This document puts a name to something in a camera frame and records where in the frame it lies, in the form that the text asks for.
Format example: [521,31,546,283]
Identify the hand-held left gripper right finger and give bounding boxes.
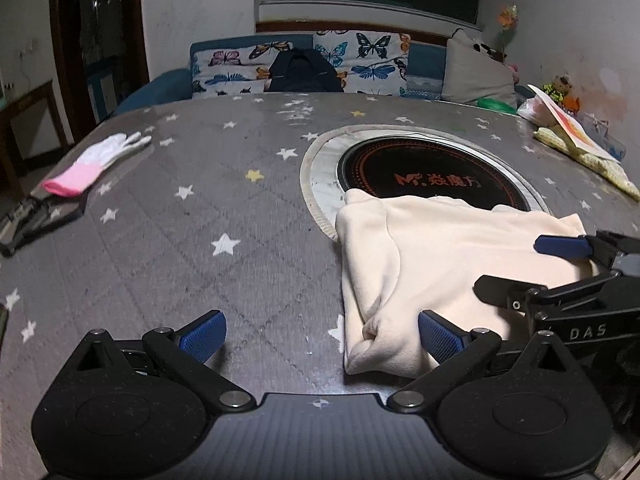
[387,310,571,414]

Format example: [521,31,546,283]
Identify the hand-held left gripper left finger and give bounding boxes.
[75,310,256,414]

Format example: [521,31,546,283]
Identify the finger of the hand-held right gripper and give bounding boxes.
[534,230,640,269]
[474,270,627,317]

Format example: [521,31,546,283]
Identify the cream pants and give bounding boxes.
[336,188,601,377]

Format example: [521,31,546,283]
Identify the green patterned cloth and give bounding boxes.
[534,127,640,202]

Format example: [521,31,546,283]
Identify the paper with orange drawing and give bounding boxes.
[527,84,621,162]

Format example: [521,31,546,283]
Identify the grey star-print tablecloth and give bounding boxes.
[0,91,640,480]

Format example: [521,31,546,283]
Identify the pale plastic bag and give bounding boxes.
[517,97,558,126]

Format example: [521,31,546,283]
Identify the green plastic object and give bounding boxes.
[476,98,518,115]

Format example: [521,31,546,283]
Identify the black round induction cooktop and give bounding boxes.
[300,124,546,241]

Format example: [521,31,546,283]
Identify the teddy bear toy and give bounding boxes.
[544,75,573,106]

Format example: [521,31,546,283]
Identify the grey pillow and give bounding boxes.
[442,29,518,110]

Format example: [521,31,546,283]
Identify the black hand tool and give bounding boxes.
[0,191,88,258]

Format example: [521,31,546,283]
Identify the panda plush toy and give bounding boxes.
[470,42,506,61]

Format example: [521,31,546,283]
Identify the white and pink glove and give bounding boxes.
[42,132,153,198]

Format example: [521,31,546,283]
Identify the colourful pinwheel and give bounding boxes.
[496,4,520,56]

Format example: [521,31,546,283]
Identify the blue sofa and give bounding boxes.
[112,34,531,118]

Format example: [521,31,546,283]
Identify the butterfly print cushion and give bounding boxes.
[191,40,315,100]
[314,30,412,96]

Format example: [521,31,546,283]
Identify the black backpack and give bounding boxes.
[264,47,346,93]

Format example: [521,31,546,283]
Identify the dark wooden door frame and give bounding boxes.
[49,0,151,136]

